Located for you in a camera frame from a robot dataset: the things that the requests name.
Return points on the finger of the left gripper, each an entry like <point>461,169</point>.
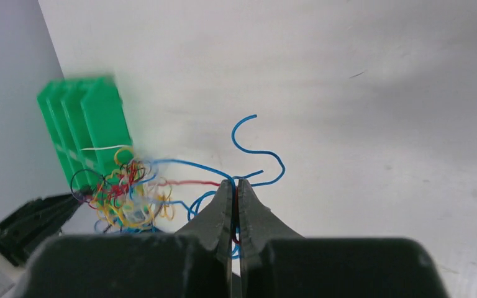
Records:
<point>38,219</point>

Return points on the green plastic compartment bin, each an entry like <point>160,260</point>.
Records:
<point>86,122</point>

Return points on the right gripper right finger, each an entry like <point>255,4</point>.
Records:
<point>259,228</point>

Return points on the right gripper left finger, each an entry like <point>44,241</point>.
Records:
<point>207,267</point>

